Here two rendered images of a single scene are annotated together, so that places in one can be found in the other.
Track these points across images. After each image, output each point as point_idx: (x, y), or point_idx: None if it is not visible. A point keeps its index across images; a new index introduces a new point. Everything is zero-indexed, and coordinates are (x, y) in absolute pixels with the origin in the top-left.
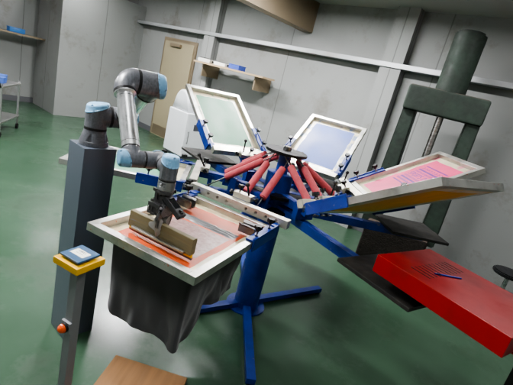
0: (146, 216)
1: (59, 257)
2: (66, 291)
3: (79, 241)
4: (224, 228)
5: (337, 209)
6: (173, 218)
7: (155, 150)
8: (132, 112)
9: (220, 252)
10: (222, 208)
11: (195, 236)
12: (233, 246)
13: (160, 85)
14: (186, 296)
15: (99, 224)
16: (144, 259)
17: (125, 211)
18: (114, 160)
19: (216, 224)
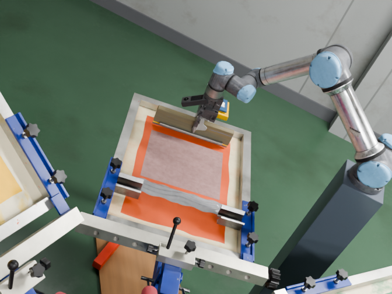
0: (215, 124)
1: None
2: None
3: (290, 238)
4: (158, 202)
5: (11, 175)
6: (216, 191)
7: (254, 87)
8: (292, 60)
9: (136, 147)
10: (186, 237)
11: (174, 165)
12: (130, 164)
13: (315, 57)
14: None
15: (241, 131)
16: None
17: (249, 161)
18: (335, 192)
19: (172, 206)
